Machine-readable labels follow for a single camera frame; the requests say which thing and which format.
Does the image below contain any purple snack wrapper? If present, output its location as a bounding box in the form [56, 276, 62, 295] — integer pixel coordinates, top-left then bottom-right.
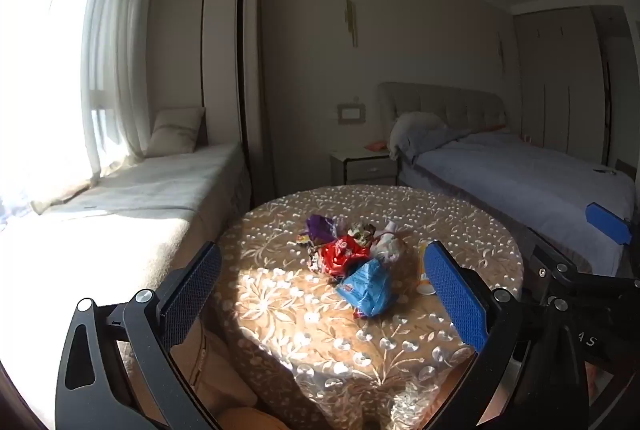
[306, 213, 338, 245]

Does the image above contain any blue snack bag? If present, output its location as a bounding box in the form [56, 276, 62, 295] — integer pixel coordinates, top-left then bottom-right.
[336, 259, 397, 320]

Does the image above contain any beige floral embroidered tablecloth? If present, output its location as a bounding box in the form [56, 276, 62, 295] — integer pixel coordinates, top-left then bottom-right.
[214, 185, 523, 429]

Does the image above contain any red snack bag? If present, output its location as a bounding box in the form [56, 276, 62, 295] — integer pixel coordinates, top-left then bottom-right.
[318, 235, 370, 280]

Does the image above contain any white sheer curtain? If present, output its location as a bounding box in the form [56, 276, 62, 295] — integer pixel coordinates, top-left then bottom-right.
[28, 0, 151, 213]

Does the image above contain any small pink white bottle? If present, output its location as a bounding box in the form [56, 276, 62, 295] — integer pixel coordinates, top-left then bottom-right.
[370, 221, 406, 268]

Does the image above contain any beige throw pillow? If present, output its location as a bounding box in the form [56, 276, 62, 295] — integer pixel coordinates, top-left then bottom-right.
[145, 107, 204, 158]

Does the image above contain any small dark item on bed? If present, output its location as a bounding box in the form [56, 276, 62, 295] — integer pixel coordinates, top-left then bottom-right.
[592, 168, 617, 176]

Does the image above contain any green red wrapper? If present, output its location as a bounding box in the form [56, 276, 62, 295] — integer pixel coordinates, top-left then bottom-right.
[347, 223, 376, 248]

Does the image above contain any grey tufted headboard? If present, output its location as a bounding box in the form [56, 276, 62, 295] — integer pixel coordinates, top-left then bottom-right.
[376, 82, 509, 136]

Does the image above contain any framed wall switch plate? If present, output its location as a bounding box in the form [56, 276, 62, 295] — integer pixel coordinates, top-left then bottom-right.
[336, 103, 366, 126]

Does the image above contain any grey bed pillow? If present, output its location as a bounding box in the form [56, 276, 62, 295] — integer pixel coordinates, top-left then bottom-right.
[387, 112, 446, 160]

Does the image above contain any orange item on nightstand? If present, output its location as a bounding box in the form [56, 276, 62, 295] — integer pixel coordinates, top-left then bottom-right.
[364, 140, 387, 152]

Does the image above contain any bed with lavender duvet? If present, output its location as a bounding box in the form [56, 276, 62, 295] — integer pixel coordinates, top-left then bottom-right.
[396, 128, 636, 276]

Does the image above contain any beige built-in wardrobe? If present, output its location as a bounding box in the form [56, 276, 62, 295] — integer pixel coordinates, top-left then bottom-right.
[514, 8, 605, 164]

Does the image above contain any grey bedside nightstand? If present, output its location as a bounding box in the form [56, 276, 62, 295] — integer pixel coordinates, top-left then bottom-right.
[330, 148, 398, 185]

